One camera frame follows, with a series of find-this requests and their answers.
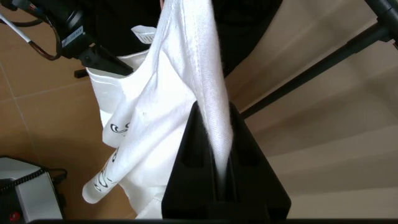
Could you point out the white garment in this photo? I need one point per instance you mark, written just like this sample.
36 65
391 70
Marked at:
174 93

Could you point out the black shorts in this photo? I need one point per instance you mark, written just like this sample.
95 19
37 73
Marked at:
242 25

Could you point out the beige curtain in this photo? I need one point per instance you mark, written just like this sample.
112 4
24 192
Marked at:
326 124

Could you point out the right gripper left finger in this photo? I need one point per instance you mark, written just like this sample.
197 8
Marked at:
189 186

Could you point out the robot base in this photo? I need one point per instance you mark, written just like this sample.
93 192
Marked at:
28 193

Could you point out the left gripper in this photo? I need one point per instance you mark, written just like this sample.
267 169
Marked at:
70 28

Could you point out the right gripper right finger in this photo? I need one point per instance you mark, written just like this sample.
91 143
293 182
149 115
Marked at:
258 186

